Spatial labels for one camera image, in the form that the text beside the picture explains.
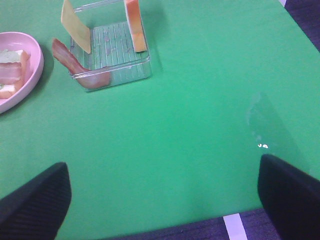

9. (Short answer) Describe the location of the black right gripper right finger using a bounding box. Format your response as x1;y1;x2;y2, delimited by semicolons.
257;154;320;240

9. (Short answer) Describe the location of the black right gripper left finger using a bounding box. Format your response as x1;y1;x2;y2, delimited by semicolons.
0;162;72;240

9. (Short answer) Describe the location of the toast bread slice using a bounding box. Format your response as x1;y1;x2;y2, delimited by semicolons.
123;0;147;53
0;49;30;99

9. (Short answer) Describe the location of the bacon strip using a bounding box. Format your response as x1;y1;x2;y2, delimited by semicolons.
0;62;22;85
51;38;111;90

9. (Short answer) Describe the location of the yellow cheese slice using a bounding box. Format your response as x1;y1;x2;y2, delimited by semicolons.
60;0;91;54

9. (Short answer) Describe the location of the green tablecloth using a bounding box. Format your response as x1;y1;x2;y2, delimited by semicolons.
0;0;320;240

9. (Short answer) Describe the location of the pink round plate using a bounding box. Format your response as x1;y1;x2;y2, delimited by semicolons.
0;31;44;113

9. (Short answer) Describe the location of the right clear plastic tray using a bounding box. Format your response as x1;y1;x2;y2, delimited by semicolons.
69;0;152;88

